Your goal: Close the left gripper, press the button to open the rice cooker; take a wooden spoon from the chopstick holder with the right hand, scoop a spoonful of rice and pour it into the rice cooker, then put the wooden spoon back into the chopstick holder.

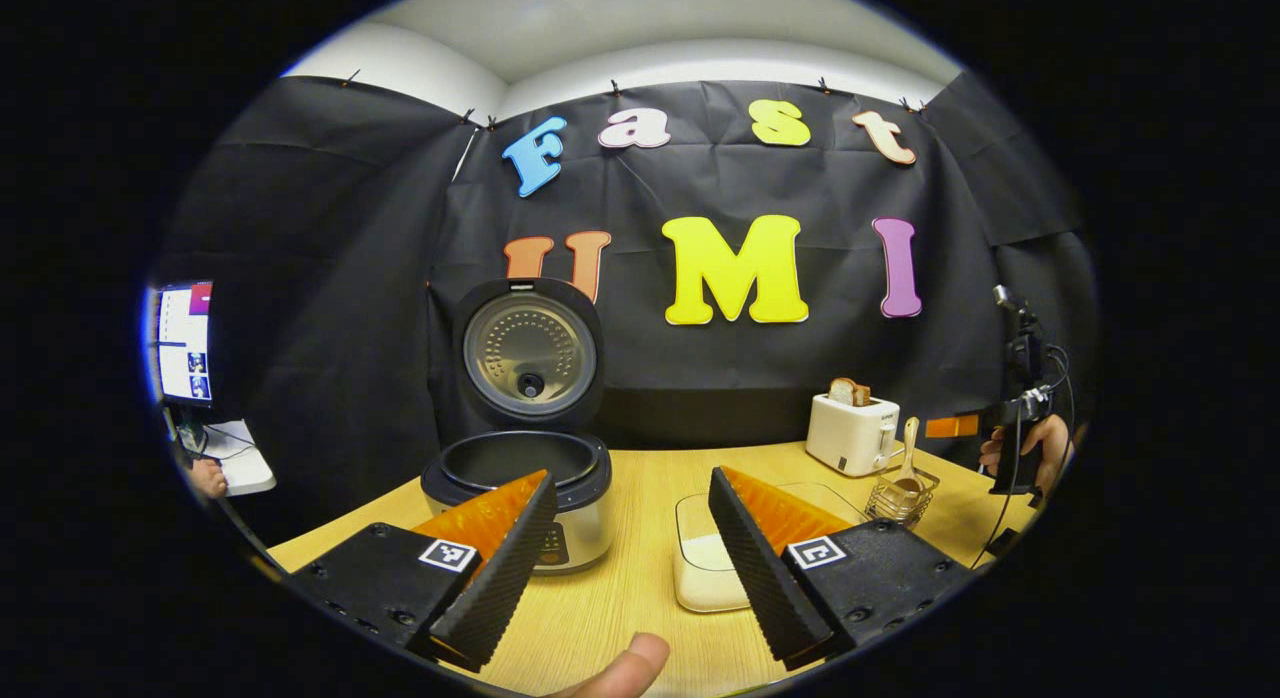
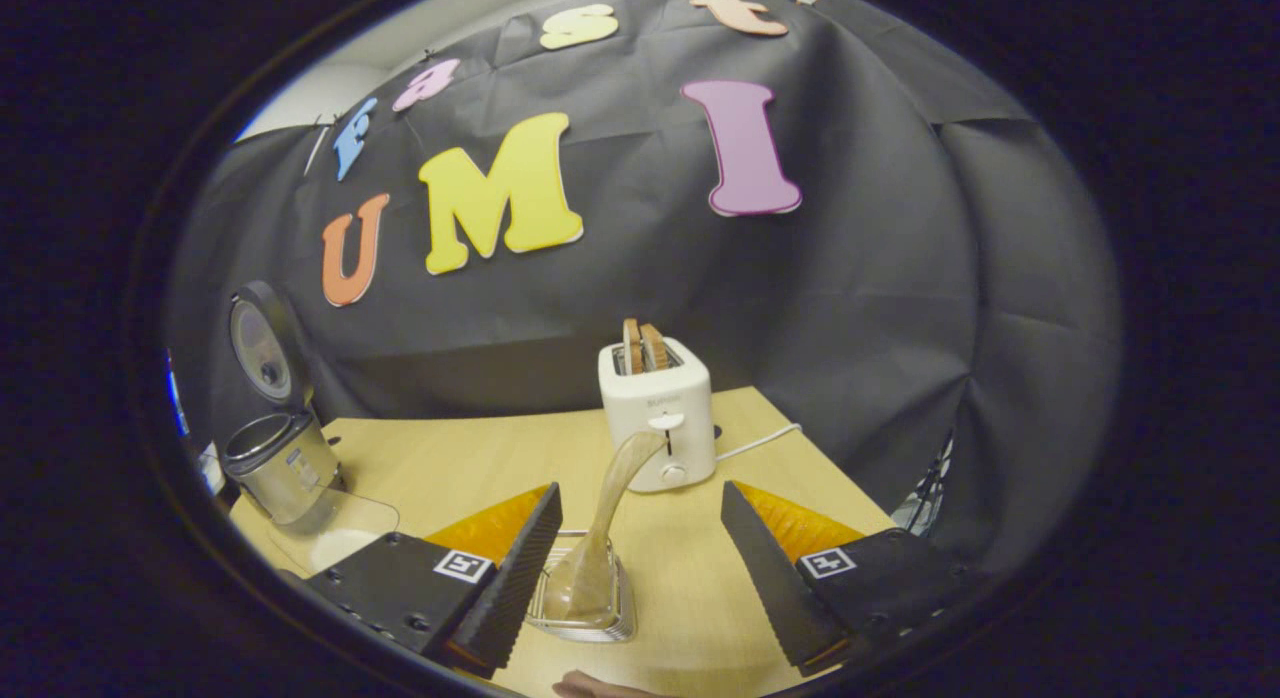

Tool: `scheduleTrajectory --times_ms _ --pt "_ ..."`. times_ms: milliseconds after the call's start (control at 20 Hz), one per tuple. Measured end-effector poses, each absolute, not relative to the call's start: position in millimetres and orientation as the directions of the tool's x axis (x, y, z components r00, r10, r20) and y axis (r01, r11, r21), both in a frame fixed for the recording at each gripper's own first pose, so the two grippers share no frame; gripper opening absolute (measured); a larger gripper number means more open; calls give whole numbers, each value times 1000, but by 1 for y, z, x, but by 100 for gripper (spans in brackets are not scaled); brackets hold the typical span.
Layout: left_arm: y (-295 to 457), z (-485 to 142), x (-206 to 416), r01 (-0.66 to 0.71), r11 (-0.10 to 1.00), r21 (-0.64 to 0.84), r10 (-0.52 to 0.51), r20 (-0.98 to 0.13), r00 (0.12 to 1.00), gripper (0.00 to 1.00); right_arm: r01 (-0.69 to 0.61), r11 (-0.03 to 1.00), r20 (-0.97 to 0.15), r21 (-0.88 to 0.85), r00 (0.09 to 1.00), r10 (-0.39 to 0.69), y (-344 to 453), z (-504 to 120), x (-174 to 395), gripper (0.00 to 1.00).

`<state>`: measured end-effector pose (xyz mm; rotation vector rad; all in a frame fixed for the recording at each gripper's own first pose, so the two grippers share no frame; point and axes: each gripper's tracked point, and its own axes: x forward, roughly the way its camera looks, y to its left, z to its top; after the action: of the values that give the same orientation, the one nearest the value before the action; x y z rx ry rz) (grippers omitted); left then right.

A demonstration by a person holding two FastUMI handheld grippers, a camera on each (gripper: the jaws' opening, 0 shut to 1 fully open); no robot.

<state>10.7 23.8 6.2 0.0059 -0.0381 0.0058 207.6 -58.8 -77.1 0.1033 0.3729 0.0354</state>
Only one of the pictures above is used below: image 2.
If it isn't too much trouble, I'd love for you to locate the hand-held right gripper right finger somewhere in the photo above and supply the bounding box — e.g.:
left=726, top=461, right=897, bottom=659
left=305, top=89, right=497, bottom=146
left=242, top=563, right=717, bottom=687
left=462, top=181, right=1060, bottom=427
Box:
left=720, top=480, right=976, bottom=679

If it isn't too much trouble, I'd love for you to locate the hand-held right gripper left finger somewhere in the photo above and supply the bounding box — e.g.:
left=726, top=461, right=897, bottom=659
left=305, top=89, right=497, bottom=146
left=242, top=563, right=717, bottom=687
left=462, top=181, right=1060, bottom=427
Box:
left=305, top=481, right=563, bottom=679

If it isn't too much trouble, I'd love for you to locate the metal wire chopstick holder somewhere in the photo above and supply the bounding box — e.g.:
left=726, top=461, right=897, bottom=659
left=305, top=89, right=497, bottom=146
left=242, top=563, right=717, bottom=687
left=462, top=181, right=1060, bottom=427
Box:
left=525, top=530, right=638, bottom=644

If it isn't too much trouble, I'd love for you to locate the wooden spoon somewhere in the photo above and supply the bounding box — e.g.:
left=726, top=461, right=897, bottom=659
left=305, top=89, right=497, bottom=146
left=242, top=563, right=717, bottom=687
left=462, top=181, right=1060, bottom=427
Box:
left=540, top=430, right=669, bottom=624

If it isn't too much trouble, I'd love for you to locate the grey rice cooker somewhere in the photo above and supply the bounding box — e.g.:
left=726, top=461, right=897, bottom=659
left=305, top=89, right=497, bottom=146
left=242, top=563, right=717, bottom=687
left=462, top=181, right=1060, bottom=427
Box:
left=220, top=281, right=346, bottom=526

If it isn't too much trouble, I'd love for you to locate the white toaster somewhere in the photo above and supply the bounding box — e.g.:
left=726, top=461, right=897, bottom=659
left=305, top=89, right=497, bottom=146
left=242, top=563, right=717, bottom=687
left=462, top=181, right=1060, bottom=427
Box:
left=598, top=336, right=718, bottom=494

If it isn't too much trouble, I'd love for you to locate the white desk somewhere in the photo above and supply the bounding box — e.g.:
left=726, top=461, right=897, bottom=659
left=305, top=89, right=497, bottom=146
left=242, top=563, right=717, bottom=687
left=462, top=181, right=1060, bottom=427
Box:
left=196, top=441, right=229, bottom=497

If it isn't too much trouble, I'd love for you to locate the white toaster cable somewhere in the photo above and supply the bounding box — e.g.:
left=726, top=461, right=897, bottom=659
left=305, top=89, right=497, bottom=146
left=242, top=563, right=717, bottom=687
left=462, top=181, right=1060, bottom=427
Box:
left=714, top=423, right=804, bottom=463

